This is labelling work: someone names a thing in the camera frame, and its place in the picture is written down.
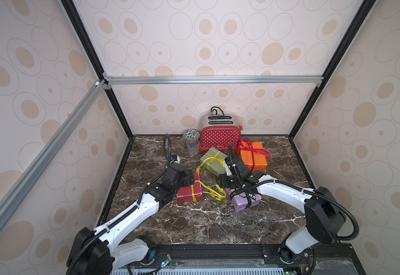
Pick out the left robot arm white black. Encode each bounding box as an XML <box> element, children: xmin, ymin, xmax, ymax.
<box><xmin>66</xmin><ymin>162</ymin><xmax>194</xmax><ymax>275</ymax></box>

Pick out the yellow ribbon of green box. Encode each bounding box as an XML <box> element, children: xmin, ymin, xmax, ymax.
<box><xmin>195</xmin><ymin>151</ymin><xmax>227</xmax><ymax>174</ymax></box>

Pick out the red polka dot toaster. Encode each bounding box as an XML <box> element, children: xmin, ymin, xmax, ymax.
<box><xmin>199</xmin><ymin>113</ymin><xmax>242</xmax><ymax>152</ymax></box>

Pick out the red ribbon bow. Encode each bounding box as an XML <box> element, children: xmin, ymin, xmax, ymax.
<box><xmin>237</xmin><ymin>138</ymin><xmax>273</xmax><ymax>171</ymax></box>

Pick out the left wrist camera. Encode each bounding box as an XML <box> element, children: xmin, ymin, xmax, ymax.
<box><xmin>170</xmin><ymin>154</ymin><xmax>181</xmax><ymax>165</ymax></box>

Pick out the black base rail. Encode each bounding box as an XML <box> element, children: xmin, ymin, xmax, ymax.
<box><xmin>151</xmin><ymin>244</ymin><xmax>359</xmax><ymax>265</ymax></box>

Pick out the green gift box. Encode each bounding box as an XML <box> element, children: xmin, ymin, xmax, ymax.
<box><xmin>199</xmin><ymin>147</ymin><xmax>230</xmax><ymax>178</ymax></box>

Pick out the yellow ribbon of red box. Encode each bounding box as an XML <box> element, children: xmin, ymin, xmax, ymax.
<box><xmin>194</xmin><ymin>181</ymin><xmax>226</xmax><ymax>201</ymax></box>

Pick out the patterned ceramic bowl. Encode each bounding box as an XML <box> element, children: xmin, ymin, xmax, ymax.
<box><xmin>182</xmin><ymin>129</ymin><xmax>200</xmax><ymax>141</ymax></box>

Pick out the red gift box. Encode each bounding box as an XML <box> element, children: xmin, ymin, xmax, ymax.
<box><xmin>177</xmin><ymin>173</ymin><xmax>203</xmax><ymax>205</ymax></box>

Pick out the horizontal aluminium frame bar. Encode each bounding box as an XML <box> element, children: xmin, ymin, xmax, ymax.
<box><xmin>106</xmin><ymin>75</ymin><xmax>324</xmax><ymax>85</ymax></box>

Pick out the purple gift box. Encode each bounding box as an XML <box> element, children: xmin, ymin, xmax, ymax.
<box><xmin>225</xmin><ymin>187</ymin><xmax>263</xmax><ymax>213</ymax></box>

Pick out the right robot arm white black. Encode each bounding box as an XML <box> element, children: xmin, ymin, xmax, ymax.
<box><xmin>222</xmin><ymin>157</ymin><xmax>360</xmax><ymax>263</ymax></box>

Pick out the left aluminium frame bar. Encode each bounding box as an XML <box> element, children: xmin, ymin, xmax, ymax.
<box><xmin>0</xmin><ymin>80</ymin><xmax>107</xmax><ymax>233</ymax></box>

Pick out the clear plastic cup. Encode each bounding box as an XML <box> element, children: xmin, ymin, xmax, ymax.
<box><xmin>186</xmin><ymin>139</ymin><xmax>200</xmax><ymax>157</ymax></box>

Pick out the black printed ribbon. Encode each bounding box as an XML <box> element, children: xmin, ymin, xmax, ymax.
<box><xmin>228</xmin><ymin>187</ymin><xmax>258</xmax><ymax>209</ymax></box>

